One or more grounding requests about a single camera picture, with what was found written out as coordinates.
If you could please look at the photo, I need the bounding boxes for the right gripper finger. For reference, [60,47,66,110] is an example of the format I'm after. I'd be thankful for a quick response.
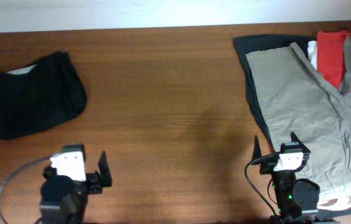
[290,132,310,153]
[251,135,262,164]

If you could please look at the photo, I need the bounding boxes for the black shorts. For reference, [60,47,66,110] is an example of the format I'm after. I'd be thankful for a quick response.
[0,52,87,140]

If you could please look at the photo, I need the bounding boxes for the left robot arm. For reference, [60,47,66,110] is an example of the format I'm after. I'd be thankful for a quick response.
[39,151,113,224]

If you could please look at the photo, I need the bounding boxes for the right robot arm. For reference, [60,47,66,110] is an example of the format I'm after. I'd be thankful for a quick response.
[245,132,320,223]

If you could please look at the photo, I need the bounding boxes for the khaki beige shorts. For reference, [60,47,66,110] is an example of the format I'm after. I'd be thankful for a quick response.
[246,38,351,191]

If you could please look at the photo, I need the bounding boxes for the white printed garment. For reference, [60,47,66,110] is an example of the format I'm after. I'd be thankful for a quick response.
[317,183,351,211]

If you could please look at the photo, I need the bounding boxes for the white folded garment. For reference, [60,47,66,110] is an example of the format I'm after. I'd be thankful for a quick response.
[307,40,318,70]

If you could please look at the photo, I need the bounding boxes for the red garment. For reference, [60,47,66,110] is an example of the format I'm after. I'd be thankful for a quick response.
[317,30,351,89]

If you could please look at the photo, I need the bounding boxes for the dark green garment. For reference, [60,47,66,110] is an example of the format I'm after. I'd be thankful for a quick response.
[233,33,318,144]

